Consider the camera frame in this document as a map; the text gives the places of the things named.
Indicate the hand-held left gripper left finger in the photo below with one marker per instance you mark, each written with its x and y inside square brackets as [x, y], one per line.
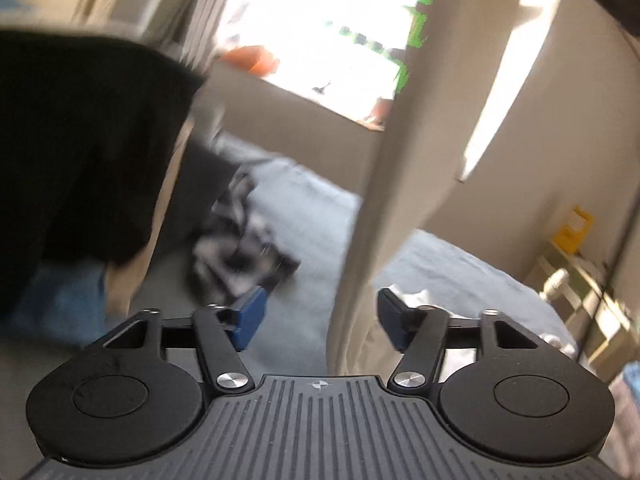
[250, 317]

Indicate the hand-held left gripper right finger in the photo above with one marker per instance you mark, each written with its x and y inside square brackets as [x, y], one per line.
[392, 320]

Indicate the white sweatshirt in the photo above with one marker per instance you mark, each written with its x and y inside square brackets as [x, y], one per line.
[400, 160]

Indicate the plaid shirt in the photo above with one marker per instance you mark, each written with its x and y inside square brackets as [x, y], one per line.
[235, 250]

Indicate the grey bed blanket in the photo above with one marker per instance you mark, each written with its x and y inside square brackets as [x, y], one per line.
[310, 220]

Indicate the beige cloth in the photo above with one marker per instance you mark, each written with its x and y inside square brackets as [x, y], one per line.
[125, 285]

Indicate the dark grey cloth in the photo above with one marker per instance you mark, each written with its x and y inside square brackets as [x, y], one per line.
[200, 185]

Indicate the carved bedpost finial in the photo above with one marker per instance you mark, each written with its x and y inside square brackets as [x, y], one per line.
[556, 284]

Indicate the yellow box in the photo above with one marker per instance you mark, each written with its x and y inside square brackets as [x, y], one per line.
[575, 230]

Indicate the cream desk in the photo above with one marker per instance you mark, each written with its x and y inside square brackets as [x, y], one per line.
[600, 320]

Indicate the terracotta plant pot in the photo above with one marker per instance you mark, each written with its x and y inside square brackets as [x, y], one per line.
[382, 107]

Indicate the black cloth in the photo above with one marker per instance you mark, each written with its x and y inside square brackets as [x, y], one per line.
[75, 160]

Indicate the light blue folded shirt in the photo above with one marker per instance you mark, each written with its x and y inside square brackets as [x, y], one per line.
[632, 377]

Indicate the orange bag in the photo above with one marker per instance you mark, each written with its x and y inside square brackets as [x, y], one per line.
[252, 57]

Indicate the window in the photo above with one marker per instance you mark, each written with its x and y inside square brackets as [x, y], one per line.
[320, 10]

